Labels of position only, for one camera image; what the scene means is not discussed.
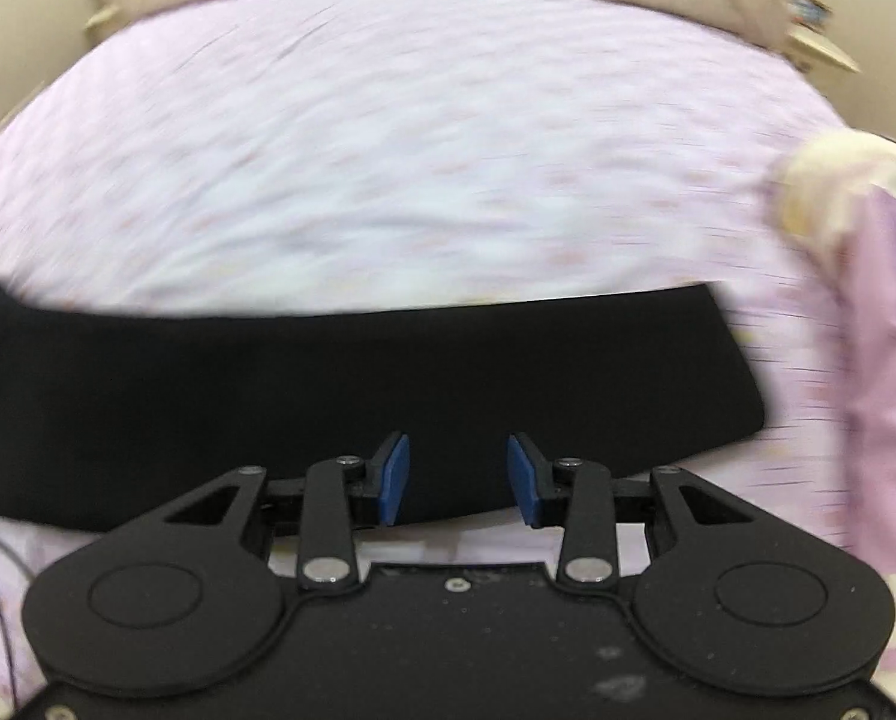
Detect purple striped floral pillow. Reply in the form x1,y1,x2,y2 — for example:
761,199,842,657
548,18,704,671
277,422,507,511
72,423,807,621
773,128,896,700

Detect right cream nightstand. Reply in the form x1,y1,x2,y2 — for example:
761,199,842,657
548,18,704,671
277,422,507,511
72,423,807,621
781,25,861,75

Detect black pants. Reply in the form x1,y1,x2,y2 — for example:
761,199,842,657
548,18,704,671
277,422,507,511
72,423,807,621
0,284,768,532

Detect right framed photo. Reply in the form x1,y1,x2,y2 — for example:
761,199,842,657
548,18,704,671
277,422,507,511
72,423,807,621
786,0,832,34

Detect purple patterned bed sheet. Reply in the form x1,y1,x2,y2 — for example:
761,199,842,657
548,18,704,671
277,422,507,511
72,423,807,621
0,0,870,699

